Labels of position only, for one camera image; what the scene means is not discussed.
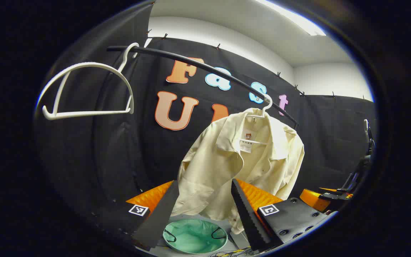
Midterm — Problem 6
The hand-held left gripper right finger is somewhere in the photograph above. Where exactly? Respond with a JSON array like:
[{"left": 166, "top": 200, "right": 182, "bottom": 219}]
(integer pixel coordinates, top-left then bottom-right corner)
[{"left": 230, "top": 178, "right": 339, "bottom": 252}]

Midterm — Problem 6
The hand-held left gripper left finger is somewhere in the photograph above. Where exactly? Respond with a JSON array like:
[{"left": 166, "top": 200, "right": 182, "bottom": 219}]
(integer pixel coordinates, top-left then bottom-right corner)
[{"left": 91, "top": 180, "right": 180, "bottom": 249}]

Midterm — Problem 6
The green laundry hamper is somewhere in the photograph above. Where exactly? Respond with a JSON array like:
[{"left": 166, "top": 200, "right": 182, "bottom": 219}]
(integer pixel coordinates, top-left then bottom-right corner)
[{"left": 162, "top": 218, "right": 229, "bottom": 255}]

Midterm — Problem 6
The cream button shirt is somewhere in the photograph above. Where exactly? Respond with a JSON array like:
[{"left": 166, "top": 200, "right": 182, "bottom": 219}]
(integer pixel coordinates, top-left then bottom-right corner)
[{"left": 171, "top": 108, "right": 305, "bottom": 235}]

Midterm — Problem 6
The white plastic hanger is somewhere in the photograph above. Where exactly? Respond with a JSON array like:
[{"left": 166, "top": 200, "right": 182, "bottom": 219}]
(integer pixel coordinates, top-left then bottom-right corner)
[
  {"left": 239, "top": 94, "right": 274, "bottom": 146},
  {"left": 42, "top": 42, "right": 140, "bottom": 121}
]

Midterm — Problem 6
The black metal clothes rack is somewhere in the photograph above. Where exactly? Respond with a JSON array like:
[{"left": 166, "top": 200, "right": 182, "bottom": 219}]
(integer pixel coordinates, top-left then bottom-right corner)
[{"left": 106, "top": 45, "right": 300, "bottom": 130}]

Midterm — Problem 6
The black backdrop cloth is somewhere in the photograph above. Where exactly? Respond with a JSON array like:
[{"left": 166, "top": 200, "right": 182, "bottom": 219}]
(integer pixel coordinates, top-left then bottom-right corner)
[{"left": 34, "top": 2, "right": 376, "bottom": 247}]

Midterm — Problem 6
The row of black clips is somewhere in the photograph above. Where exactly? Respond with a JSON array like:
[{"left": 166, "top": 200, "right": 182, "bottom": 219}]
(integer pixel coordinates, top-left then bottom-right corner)
[{"left": 145, "top": 29, "right": 366, "bottom": 100}]

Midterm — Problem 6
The black cable bundle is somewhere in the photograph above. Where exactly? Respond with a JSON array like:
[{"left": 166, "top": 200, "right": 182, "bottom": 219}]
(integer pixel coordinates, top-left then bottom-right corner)
[{"left": 209, "top": 247, "right": 259, "bottom": 257}]

